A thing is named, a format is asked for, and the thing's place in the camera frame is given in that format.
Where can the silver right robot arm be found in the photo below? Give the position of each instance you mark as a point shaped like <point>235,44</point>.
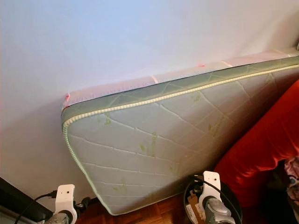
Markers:
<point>219,212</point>

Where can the brown cardboard piece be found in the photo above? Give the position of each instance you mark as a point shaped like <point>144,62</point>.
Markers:
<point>193,201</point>

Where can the black round waste bin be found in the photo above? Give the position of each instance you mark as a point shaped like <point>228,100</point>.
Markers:
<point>233,205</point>

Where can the black cabinet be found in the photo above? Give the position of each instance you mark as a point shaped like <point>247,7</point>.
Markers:
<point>16,203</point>

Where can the red fabric covered mattress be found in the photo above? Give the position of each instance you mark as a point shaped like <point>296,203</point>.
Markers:
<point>261,140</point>

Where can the pink cartoon print blanket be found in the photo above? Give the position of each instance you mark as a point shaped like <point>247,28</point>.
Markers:
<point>292,179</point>

